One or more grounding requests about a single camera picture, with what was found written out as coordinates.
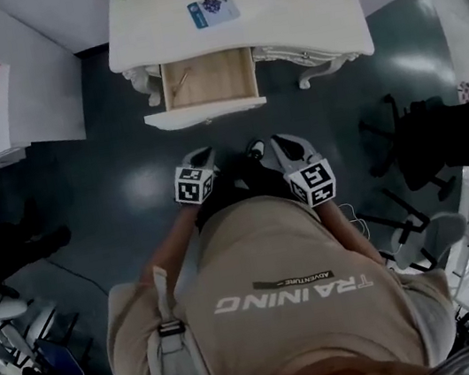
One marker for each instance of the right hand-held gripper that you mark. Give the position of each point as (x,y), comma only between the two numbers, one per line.
(314,183)

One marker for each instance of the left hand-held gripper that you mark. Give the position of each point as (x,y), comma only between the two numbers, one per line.
(192,187)

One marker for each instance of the large white drawer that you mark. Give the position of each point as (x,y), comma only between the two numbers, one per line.
(207,83)

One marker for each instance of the person's left forearm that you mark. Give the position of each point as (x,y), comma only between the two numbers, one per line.
(172,242)

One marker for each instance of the person's right forearm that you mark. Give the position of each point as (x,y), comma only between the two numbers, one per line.
(345,230)

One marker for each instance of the white desk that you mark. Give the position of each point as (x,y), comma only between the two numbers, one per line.
(278,26)

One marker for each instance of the black and white shoe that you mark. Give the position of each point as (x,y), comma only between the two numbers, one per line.
(256,149)

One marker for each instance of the black trousers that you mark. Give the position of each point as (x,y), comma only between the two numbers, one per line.
(244,189)

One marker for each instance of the small gold stick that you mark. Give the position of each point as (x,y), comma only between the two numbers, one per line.
(182,81)

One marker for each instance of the blue card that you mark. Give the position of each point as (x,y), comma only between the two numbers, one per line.
(212,11)

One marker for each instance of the black office chair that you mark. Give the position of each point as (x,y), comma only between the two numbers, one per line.
(454,134)

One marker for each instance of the grey chair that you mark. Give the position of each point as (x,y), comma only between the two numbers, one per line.
(436,236)

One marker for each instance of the beige shirt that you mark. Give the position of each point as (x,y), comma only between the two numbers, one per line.
(286,330)

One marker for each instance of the white bookshelf desk unit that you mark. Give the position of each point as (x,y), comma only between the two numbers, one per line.
(24,116)

